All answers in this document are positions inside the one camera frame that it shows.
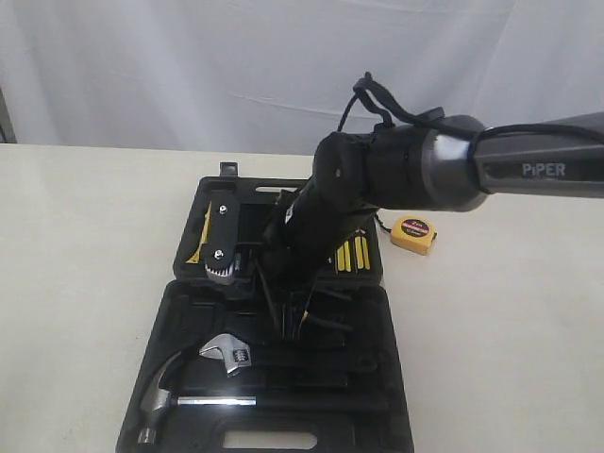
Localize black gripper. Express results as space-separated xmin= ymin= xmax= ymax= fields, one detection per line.
xmin=258 ymin=186 xmax=373 ymax=340

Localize orange black combination pliers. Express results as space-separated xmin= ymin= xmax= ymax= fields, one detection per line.
xmin=257 ymin=263 xmax=355 ymax=341

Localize black plastic tool case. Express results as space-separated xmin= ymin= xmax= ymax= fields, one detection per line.
xmin=116 ymin=162 xmax=414 ymax=452

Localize yellow utility knife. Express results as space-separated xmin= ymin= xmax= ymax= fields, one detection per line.
xmin=185 ymin=202 xmax=212 ymax=264

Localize yellow tape measure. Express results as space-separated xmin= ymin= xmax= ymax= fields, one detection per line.
xmin=374 ymin=214 xmax=438 ymax=256

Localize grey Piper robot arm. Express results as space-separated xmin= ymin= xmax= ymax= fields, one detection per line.
xmin=258 ymin=110 xmax=603 ymax=340

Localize middle yellow black screwdriver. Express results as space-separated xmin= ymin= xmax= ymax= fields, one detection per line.
xmin=335 ymin=241 xmax=352 ymax=273

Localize right yellow black screwdriver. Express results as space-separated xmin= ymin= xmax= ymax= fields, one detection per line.
xmin=354 ymin=229 xmax=371 ymax=271

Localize steel claw hammer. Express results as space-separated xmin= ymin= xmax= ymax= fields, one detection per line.
xmin=137 ymin=352 xmax=389 ymax=445

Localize white backdrop cloth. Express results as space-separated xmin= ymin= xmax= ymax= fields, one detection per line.
xmin=1 ymin=1 xmax=603 ymax=154

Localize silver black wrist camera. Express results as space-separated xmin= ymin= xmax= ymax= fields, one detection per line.
xmin=201 ymin=191 xmax=241 ymax=286

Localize adjustable wrench black handle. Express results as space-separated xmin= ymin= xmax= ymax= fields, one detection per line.
xmin=199 ymin=333 xmax=378 ymax=377

